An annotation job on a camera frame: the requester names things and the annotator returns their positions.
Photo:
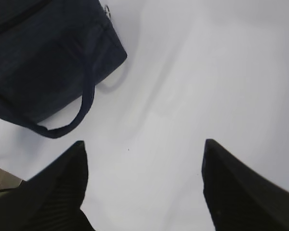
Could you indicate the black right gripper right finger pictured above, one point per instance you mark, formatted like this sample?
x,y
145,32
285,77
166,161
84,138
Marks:
x,y
238,198

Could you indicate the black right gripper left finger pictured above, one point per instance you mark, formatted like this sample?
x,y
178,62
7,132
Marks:
x,y
51,200

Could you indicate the dark blue lunch bag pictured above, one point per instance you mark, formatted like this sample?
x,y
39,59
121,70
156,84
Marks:
x,y
52,55

